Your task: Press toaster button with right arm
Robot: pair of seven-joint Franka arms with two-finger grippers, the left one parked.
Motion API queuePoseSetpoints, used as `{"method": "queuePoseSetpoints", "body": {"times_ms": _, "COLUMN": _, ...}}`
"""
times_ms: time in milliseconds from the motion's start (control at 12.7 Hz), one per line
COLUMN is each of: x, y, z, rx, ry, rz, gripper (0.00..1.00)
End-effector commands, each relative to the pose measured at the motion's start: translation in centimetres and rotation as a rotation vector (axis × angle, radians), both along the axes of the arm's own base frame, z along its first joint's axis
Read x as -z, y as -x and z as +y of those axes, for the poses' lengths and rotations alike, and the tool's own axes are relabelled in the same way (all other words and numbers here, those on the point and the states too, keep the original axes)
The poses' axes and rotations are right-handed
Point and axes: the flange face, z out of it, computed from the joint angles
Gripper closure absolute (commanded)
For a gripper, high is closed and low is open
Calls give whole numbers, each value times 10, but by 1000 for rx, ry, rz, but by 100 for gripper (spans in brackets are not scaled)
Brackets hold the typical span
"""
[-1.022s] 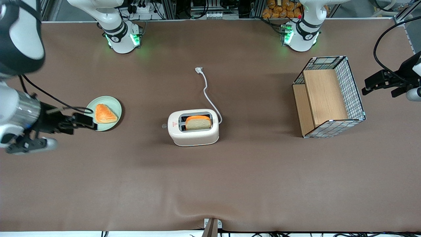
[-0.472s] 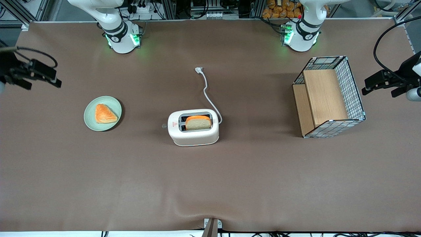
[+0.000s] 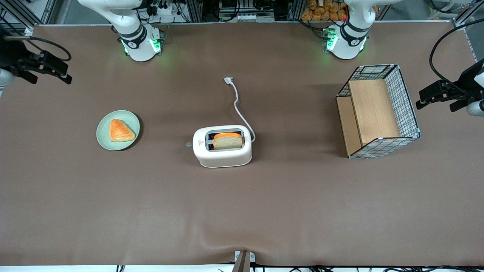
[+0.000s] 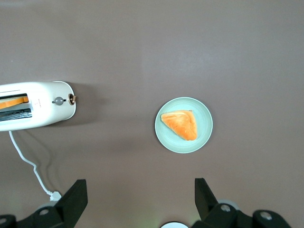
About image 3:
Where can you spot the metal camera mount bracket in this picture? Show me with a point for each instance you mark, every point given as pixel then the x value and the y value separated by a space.
pixel 244 260

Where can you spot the pale green round plate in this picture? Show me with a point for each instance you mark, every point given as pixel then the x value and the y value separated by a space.
pixel 104 138

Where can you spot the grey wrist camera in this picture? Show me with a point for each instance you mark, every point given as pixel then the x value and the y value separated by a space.
pixel 475 108
pixel 5 77

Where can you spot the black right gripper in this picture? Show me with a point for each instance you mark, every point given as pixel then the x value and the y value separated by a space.
pixel 11 56

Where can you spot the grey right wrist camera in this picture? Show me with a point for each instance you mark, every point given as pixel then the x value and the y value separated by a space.
pixel 5 77

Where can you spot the aluminium frame profile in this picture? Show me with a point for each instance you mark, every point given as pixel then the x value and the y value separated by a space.
pixel 459 19

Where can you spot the wooden shelf insert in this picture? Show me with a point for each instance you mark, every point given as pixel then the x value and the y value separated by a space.
pixel 372 109

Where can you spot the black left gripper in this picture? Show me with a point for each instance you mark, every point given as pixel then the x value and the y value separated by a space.
pixel 464 82

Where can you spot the white power strip with plugs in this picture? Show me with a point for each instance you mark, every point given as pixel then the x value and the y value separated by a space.
pixel 164 9

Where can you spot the bag of orange buns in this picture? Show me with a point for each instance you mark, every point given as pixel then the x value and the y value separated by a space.
pixel 321 11

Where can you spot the white two-slot toaster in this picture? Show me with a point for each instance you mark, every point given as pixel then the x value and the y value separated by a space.
pixel 223 156

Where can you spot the toast bread slice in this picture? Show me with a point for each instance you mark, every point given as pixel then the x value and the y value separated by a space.
pixel 227 142

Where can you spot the white multi-socket strip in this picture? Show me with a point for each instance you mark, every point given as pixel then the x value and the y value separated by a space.
pixel 245 17

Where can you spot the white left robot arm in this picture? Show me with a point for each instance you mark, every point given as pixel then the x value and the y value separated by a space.
pixel 348 41

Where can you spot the triangular orange pastry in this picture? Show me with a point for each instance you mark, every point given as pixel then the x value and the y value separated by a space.
pixel 120 131

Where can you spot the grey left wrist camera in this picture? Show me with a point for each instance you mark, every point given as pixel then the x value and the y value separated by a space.
pixel 475 108

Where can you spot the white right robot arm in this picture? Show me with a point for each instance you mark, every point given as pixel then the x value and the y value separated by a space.
pixel 138 41

